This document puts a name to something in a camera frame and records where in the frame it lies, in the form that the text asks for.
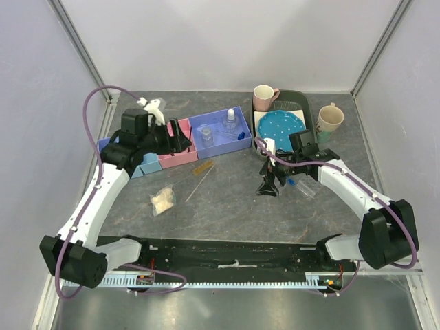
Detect light blue cable duct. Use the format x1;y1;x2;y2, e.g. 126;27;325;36
65;271;341;290

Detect clear test tube rack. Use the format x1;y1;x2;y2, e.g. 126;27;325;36
297;176;322;198

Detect black wire spring clamp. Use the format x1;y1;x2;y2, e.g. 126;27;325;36
179;126;193;152

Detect light blue bin right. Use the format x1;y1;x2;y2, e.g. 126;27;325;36
140;153;162;175

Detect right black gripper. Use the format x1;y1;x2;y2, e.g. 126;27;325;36
256;151;303;197

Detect blue polka dot plate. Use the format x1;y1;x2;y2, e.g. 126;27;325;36
257;110;308;153

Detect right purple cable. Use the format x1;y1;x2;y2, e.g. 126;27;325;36
254;136;419;297

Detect cream floral mug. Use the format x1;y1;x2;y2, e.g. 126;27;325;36
316;102;344;143

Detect dark green tray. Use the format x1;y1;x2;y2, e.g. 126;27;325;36
250;89;318;162

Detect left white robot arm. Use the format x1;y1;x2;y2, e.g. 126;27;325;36
39;109;192;289

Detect light blue bin left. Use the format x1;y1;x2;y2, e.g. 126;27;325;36
131;165;144;179

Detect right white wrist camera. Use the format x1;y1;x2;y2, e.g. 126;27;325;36
261;138;276;156

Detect glass flask white stopper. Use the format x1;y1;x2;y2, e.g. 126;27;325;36
222;109;240;133

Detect purple cable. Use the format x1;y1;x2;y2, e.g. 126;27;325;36
54;85;188;300
254;136;419;297

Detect pink bin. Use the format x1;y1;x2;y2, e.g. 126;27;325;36
158;118;198;168

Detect pink mug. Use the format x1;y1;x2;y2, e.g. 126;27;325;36
253;85;280;112

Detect white square plate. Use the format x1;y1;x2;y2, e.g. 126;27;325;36
253;109;310;156

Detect glass stirring rod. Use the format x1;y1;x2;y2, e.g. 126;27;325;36
185;167;214;203

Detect light blue bin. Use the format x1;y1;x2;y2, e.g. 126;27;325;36
131;165;144;179
140;153;162;175

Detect bag of cotton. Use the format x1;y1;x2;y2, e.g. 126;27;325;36
150;185;176;217

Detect small purple bin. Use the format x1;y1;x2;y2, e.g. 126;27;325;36
97;137;119;156

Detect brown wooden spatula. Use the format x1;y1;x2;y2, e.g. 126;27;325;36
192;160;214;176

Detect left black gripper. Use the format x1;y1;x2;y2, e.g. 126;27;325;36
140;118;193;156

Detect large purple bin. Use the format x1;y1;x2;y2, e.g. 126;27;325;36
189;107;252;160

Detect blue cap test tube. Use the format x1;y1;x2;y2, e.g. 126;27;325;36
290;177;316;198

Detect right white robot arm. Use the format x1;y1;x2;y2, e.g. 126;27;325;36
254;130;419;271

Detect small glass beaker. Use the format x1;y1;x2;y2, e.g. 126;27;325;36
201;126;214;148

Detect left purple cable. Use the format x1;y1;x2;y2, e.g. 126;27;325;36
54;85;188;300

